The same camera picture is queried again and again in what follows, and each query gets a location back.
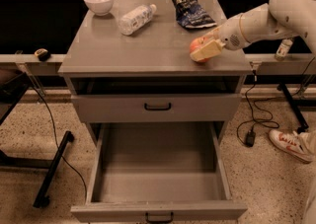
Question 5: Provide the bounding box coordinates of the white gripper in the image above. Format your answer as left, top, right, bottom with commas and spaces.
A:
190, 14, 246, 62

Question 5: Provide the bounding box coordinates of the red apple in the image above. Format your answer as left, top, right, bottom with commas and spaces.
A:
190, 37, 208, 63

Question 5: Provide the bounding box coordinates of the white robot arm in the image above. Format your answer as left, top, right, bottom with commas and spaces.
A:
190, 0, 316, 62

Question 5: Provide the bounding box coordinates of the grey drawer cabinet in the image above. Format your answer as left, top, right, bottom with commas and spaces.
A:
59, 0, 250, 139

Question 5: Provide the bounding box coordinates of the closed top drawer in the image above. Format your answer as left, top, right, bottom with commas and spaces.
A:
71, 94, 241, 122

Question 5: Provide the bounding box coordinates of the open middle drawer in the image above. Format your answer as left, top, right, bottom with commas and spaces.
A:
71, 122, 247, 222

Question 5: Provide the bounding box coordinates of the blue chip bag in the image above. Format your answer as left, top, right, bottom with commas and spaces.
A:
172, 0, 216, 29

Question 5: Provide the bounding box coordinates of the small bottle on ledge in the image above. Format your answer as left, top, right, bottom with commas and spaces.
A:
275, 38, 293, 61

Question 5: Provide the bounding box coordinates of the clear plastic water bottle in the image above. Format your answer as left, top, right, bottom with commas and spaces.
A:
118, 4, 157, 36

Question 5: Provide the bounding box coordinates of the white bowl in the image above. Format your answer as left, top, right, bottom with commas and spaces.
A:
84, 0, 114, 16

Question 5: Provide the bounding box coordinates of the black stand leg right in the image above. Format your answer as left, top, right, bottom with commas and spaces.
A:
277, 83, 309, 133

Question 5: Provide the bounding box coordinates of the black stand leg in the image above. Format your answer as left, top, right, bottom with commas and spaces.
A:
33, 131, 74, 208
277, 83, 309, 133

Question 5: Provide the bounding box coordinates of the white red sneaker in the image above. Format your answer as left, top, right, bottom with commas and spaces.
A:
269, 129, 316, 164

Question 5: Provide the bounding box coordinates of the yellow black tape measure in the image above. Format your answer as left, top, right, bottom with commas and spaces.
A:
35, 48, 51, 61

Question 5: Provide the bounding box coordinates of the dark chair at left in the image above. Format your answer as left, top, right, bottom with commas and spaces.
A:
0, 69, 31, 124

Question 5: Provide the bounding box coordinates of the black stand leg left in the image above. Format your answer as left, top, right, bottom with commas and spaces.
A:
33, 131, 74, 208

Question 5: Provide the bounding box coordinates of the black top drawer handle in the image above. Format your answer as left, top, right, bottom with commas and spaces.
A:
143, 103, 172, 112

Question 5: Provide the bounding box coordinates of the black drawer handle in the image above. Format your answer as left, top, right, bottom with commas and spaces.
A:
143, 103, 172, 112
145, 212, 174, 224

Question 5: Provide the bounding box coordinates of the black power adapter cable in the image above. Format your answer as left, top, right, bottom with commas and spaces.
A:
236, 69, 280, 148

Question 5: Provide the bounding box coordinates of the black floor cable left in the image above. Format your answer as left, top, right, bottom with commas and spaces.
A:
31, 86, 89, 202

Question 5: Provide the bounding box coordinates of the black middle drawer handle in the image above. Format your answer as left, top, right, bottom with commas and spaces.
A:
145, 212, 174, 224

